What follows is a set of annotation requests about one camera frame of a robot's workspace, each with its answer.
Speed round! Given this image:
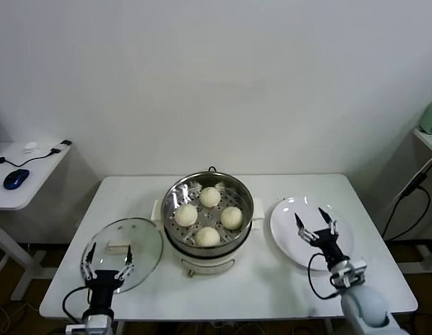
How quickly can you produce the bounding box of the pale green appliance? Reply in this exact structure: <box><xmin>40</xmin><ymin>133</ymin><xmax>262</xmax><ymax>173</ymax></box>
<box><xmin>418</xmin><ymin>98</ymin><xmax>432</xmax><ymax>135</ymax></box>

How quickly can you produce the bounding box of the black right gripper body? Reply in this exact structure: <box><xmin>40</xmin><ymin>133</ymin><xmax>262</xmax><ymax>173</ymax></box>
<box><xmin>311</xmin><ymin>229</ymin><xmax>349</xmax><ymax>268</ymax></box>

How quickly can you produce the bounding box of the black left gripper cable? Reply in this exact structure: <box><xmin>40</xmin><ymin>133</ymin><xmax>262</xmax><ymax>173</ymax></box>
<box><xmin>62</xmin><ymin>285</ymin><xmax>93</xmax><ymax>324</ymax></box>

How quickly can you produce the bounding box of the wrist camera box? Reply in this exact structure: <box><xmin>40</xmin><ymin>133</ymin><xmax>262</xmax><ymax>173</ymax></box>
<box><xmin>65</xmin><ymin>315</ymin><xmax>114</xmax><ymax>335</ymax></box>
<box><xmin>329</xmin><ymin>260</ymin><xmax>367</xmax><ymax>289</ymax></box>

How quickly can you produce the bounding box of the blue computer mouse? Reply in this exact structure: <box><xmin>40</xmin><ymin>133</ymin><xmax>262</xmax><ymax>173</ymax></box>
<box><xmin>2</xmin><ymin>167</ymin><xmax>30</xmax><ymax>191</ymax></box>

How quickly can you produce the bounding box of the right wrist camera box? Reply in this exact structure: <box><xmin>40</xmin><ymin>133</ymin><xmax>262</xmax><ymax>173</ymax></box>
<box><xmin>329</xmin><ymin>260</ymin><xmax>367</xmax><ymax>289</ymax></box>

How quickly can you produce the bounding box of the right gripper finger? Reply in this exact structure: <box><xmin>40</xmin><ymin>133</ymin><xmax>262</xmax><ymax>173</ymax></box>
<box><xmin>317</xmin><ymin>207</ymin><xmax>339</xmax><ymax>238</ymax></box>
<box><xmin>294</xmin><ymin>212</ymin><xmax>320</xmax><ymax>242</ymax></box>

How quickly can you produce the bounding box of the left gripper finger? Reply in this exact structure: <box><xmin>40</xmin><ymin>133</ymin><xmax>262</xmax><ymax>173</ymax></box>
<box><xmin>81</xmin><ymin>242</ymin><xmax>98</xmax><ymax>281</ymax></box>
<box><xmin>114</xmin><ymin>245</ymin><xmax>135</xmax><ymax>282</ymax></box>

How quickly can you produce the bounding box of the stainless steel steamer basket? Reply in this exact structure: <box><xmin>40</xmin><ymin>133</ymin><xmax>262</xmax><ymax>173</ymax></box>
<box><xmin>151</xmin><ymin>171</ymin><xmax>265</xmax><ymax>247</ymax></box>

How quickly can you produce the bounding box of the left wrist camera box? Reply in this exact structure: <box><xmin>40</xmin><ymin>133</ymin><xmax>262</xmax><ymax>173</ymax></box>
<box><xmin>65</xmin><ymin>315</ymin><xmax>114</xmax><ymax>335</ymax></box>

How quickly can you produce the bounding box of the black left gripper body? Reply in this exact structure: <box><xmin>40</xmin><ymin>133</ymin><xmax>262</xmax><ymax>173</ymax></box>
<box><xmin>86</xmin><ymin>270</ymin><xmax>124</xmax><ymax>310</ymax></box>

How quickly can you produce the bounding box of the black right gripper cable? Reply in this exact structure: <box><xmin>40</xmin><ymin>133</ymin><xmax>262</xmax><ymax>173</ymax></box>
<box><xmin>308</xmin><ymin>253</ymin><xmax>344</xmax><ymax>301</ymax></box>

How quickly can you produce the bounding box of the glass lid with white handle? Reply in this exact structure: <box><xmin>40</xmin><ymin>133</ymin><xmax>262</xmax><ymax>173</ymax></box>
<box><xmin>80</xmin><ymin>217</ymin><xmax>164</xmax><ymax>294</ymax></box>

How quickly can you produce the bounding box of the black cable with plug block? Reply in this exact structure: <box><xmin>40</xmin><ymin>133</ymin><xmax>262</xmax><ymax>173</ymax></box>
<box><xmin>381</xmin><ymin>170</ymin><xmax>432</xmax><ymax>241</ymax></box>

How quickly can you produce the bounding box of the white steamed baozi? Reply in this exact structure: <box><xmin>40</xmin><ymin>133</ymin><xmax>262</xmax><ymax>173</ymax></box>
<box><xmin>199</xmin><ymin>186</ymin><xmax>222</xmax><ymax>208</ymax></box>
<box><xmin>195</xmin><ymin>225</ymin><xmax>221</xmax><ymax>248</ymax></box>
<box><xmin>220</xmin><ymin>207</ymin><xmax>244</xmax><ymax>230</ymax></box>
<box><xmin>174</xmin><ymin>204</ymin><xmax>198</xmax><ymax>227</ymax></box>

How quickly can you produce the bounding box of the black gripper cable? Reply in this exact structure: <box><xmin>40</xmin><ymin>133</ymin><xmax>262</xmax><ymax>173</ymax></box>
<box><xmin>62</xmin><ymin>285</ymin><xmax>93</xmax><ymax>324</ymax></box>
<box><xmin>308</xmin><ymin>253</ymin><xmax>344</xmax><ymax>301</ymax></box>

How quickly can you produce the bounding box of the black cable with adapter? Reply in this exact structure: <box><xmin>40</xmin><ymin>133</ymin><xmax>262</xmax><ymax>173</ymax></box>
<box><xmin>0</xmin><ymin>139</ymin><xmax>73</xmax><ymax>168</ymax></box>

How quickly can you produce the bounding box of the white round plate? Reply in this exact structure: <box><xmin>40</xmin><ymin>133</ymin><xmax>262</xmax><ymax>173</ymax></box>
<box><xmin>269</xmin><ymin>196</ymin><xmax>355</xmax><ymax>272</ymax></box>

